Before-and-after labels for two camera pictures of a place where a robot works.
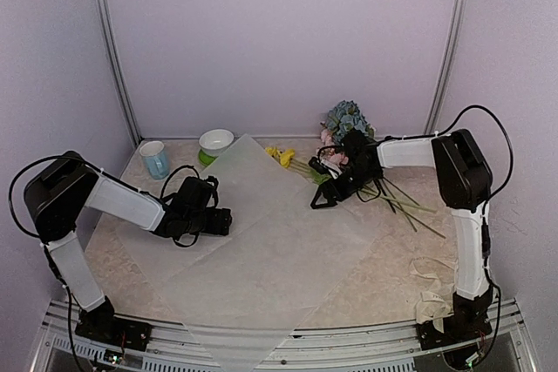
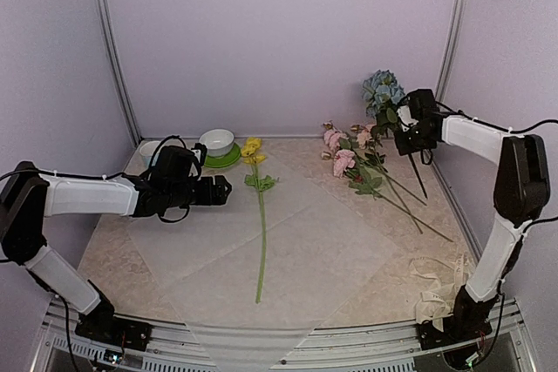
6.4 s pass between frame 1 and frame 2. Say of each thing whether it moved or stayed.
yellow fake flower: moved
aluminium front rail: stayed
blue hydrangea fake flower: moved
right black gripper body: moved
